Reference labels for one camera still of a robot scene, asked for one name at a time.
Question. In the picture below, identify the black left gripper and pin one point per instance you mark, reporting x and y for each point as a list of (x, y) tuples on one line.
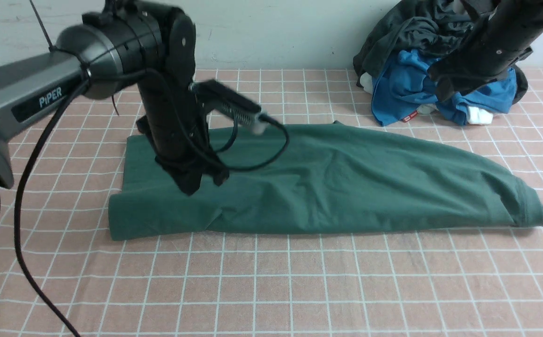
[(178, 132)]

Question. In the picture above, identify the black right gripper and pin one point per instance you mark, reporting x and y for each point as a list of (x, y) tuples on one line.
[(496, 43)]

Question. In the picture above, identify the green long-sleeved shirt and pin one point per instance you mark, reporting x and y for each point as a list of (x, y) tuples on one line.
[(331, 179)]

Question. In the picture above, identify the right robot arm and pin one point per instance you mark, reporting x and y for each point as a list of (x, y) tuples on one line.
[(536, 24)]

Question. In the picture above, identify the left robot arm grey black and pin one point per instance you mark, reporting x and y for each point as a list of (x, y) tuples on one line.
[(130, 42)]

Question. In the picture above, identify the dark grey crumpled garment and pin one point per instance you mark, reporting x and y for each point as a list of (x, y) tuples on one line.
[(433, 27)]

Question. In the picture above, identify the blue crumpled garment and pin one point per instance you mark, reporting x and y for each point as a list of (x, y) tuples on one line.
[(501, 95)]

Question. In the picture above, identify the black zip tie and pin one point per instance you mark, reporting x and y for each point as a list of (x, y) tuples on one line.
[(40, 23)]

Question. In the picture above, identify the pink checkered tablecloth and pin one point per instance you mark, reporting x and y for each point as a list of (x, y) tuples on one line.
[(455, 283)]

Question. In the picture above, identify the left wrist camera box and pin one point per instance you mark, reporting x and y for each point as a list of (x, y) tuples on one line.
[(214, 95)]

